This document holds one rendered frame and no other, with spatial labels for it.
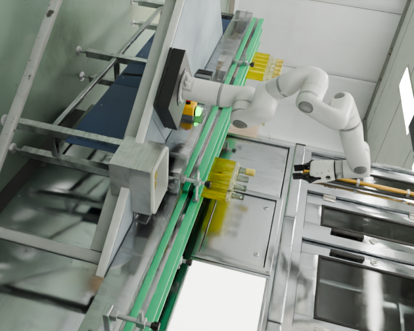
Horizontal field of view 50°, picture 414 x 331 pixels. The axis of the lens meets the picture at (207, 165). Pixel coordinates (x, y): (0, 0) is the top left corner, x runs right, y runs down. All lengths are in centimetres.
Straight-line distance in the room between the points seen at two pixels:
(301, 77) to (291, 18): 617
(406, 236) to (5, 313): 174
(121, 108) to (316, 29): 591
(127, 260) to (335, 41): 668
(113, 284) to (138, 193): 33
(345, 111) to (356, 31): 630
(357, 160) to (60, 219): 128
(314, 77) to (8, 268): 139
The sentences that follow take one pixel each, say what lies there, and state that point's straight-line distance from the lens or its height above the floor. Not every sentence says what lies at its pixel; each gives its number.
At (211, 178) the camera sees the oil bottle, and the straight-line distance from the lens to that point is 200.
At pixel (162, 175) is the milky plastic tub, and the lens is 177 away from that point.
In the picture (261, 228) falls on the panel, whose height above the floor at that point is 125.
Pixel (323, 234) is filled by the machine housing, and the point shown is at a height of 153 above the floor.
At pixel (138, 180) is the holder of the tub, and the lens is 160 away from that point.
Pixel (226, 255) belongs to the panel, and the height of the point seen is 113.
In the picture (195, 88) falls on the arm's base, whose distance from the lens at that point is 179.
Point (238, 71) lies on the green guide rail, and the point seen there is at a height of 94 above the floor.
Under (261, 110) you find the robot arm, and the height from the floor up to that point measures 115.
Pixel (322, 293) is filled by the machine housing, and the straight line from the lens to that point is 195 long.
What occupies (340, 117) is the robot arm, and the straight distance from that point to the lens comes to 158.
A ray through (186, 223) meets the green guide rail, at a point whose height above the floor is 95.
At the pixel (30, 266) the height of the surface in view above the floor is 38.
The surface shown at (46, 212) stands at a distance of 215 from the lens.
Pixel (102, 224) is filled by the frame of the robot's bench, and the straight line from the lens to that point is 170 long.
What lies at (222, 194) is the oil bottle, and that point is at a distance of 195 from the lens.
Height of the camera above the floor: 123
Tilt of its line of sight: 8 degrees down
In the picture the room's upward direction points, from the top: 102 degrees clockwise
